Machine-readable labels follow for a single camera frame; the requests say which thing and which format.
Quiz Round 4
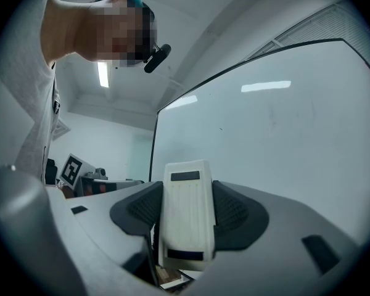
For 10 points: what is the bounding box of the black office chair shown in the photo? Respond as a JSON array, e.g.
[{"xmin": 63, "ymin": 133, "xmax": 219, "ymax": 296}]
[{"xmin": 45, "ymin": 158, "xmax": 58, "ymax": 185}]

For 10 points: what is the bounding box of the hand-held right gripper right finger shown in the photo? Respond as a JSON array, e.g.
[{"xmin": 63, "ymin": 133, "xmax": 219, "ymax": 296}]
[{"xmin": 178, "ymin": 179, "xmax": 361, "ymax": 296}]

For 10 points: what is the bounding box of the long ceiling light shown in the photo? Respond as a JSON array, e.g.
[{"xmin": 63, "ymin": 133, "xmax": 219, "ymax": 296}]
[{"xmin": 97, "ymin": 60, "xmax": 110, "ymax": 88}]

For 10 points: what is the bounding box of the square ceiling vent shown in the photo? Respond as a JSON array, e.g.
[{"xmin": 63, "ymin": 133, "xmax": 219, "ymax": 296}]
[{"xmin": 52, "ymin": 118, "xmax": 71, "ymax": 141}]

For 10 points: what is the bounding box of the black head-worn camera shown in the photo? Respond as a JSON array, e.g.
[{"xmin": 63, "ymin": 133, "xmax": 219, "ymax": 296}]
[{"xmin": 143, "ymin": 44, "xmax": 172, "ymax": 74}]

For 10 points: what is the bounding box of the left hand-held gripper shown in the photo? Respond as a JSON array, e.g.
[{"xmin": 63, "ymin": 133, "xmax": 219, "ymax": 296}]
[{"xmin": 59, "ymin": 153, "xmax": 146, "ymax": 197}]

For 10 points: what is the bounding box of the person's head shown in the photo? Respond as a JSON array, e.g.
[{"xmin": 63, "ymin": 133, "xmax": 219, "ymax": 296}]
[{"xmin": 39, "ymin": 0, "xmax": 158, "ymax": 69}]

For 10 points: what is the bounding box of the black framed whiteboard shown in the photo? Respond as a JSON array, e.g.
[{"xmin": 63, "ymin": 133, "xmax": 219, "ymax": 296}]
[{"xmin": 148, "ymin": 38, "xmax": 370, "ymax": 246}]

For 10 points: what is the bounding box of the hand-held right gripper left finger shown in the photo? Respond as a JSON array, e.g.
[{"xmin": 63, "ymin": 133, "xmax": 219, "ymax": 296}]
[{"xmin": 64, "ymin": 180, "xmax": 164, "ymax": 289}]

